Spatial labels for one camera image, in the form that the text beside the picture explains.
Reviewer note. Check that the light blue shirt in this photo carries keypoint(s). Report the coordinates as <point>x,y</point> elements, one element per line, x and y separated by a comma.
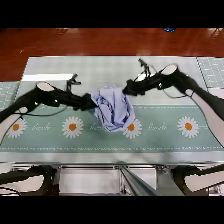
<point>114,108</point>

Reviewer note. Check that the silver frame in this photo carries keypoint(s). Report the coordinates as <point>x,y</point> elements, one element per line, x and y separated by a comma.
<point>133,180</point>

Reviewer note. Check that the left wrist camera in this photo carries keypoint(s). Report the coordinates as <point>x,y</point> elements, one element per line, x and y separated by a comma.
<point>72,82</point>

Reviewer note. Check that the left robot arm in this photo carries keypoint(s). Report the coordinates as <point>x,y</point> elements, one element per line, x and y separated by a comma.
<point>33,98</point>

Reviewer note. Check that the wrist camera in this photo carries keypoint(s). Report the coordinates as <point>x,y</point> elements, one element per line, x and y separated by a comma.
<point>145,68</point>
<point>72,82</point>

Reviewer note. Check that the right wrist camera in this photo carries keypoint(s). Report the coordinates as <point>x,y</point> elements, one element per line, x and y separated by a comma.
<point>145,68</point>

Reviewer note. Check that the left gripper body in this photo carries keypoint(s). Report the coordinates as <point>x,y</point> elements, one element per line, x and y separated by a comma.
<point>81,101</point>

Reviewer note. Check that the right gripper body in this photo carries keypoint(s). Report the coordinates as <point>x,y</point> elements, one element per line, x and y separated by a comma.
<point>135,87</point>

